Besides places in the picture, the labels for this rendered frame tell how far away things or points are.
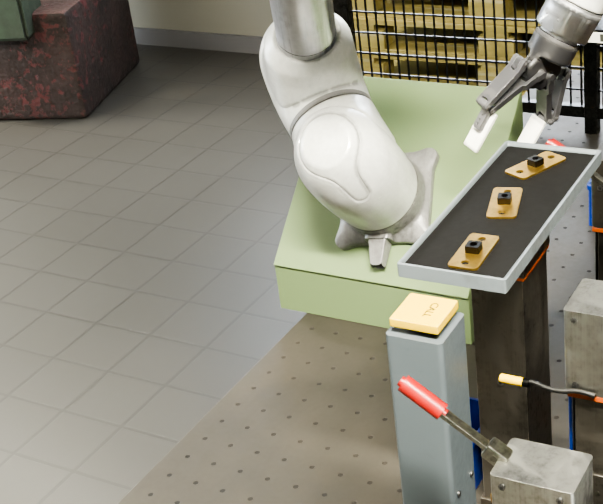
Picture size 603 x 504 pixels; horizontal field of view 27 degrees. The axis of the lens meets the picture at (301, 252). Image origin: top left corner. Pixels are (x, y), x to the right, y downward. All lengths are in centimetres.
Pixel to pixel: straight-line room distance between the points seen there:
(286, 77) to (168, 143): 292
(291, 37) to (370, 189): 28
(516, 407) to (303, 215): 74
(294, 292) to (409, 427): 88
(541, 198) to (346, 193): 48
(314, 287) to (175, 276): 175
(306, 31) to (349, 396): 60
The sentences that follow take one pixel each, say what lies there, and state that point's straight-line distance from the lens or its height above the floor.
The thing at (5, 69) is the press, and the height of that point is 24.
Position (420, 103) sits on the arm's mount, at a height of 103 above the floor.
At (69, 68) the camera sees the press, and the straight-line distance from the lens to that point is 533.
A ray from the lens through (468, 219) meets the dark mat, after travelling 160.
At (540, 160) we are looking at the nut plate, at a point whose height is 117.
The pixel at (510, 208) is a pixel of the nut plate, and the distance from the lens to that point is 162.
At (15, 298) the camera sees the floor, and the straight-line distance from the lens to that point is 409.
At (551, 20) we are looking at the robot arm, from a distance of 201.
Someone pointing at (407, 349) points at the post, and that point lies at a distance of 142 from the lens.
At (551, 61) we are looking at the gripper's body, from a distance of 202.
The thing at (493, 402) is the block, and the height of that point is 88.
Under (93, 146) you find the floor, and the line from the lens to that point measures 511.
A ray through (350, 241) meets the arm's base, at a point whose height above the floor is 85.
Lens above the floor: 190
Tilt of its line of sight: 28 degrees down
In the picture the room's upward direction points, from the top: 8 degrees counter-clockwise
